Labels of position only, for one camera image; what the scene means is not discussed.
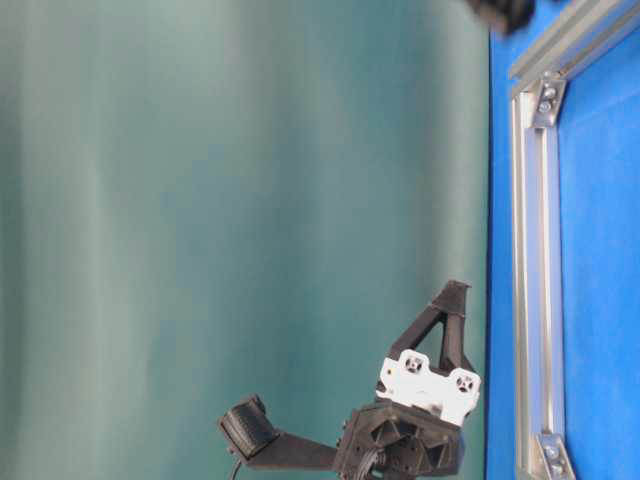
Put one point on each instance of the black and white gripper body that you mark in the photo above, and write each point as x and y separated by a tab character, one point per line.
415	424

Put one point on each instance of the upper aluminium corner bracket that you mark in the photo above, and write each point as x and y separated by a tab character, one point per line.
549	95

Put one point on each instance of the black robot arm near camera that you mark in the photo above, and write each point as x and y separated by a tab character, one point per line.
515	17

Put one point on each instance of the long aluminium frame rail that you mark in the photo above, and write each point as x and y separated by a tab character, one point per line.
537	284

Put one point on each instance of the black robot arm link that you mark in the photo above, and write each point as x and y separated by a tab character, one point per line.
389	474

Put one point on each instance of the diagonal aluminium frame rail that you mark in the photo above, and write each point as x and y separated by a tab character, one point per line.
582	32

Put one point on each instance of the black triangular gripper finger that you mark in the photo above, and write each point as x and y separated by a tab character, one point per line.
449	309

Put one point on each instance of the aluminium corner bracket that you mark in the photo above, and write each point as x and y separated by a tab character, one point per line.
554	462
549	95

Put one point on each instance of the lower aluminium corner bracket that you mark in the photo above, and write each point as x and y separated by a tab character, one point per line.
554	462

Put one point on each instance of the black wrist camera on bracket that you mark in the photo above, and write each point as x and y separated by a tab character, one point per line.
261	446

